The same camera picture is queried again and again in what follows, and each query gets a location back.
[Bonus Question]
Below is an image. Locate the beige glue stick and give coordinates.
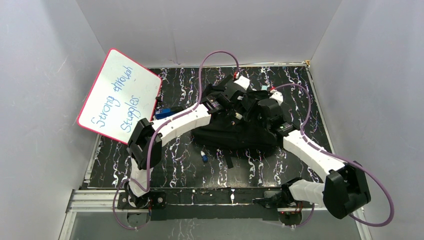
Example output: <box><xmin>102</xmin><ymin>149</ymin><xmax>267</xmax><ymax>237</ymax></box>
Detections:
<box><xmin>234</xmin><ymin>112</ymin><xmax>243</xmax><ymax>120</ymax></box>

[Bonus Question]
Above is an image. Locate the black student backpack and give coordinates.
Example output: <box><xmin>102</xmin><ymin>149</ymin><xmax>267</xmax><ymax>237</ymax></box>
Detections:
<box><xmin>191</xmin><ymin>74</ymin><xmax>282</xmax><ymax>157</ymax></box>

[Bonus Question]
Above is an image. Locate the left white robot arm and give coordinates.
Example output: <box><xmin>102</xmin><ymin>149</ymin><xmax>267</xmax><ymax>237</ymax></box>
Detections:
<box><xmin>124</xmin><ymin>76</ymin><xmax>251</xmax><ymax>208</ymax></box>

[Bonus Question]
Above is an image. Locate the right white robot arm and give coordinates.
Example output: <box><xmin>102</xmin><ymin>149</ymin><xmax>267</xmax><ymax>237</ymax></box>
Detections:
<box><xmin>252</xmin><ymin>123</ymin><xmax>371</xmax><ymax>219</ymax></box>

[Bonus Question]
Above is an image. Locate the small blue white bottle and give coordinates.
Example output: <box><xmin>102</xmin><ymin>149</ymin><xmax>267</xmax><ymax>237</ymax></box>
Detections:
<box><xmin>200</xmin><ymin>150</ymin><xmax>209</xmax><ymax>163</ymax></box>

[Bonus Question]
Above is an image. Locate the blue stapler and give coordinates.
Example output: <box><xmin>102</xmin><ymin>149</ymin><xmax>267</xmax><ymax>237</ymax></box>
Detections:
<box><xmin>154</xmin><ymin>106</ymin><xmax>185</xmax><ymax>120</ymax></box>

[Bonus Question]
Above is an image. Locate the pink-framed whiteboard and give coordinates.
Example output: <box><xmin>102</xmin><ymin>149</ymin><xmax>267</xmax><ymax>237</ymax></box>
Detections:
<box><xmin>77</xmin><ymin>48</ymin><xmax>162</xmax><ymax>144</ymax></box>

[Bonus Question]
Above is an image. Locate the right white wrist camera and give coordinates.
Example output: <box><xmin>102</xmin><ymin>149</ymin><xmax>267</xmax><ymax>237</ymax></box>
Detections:
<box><xmin>269</xmin><ymin>88</ymin><xmax>284</xmax><ymax>106</ymax></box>

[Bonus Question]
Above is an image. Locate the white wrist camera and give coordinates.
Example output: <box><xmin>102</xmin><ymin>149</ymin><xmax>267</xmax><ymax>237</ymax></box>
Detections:
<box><xmin>269</xmin><ymin>88</ymin><xmax>284</xmax><ymax>106</ymax></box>
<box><xmin>234</xmin><ymin>75</ymin><xmax>251</xmax><ymax>91</ymax></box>

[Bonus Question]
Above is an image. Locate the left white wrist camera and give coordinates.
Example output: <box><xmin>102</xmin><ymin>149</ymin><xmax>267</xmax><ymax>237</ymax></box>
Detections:
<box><xmin>234</xmin><ymin>75</ymin><xmax>251</xmax><ymax>91</ymax></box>

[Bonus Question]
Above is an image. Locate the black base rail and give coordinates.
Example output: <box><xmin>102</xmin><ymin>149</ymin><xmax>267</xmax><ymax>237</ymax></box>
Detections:
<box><xmin>117</xmin><ymin>187</ymin><xmax>303</xmax><ymax>228</ymax></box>

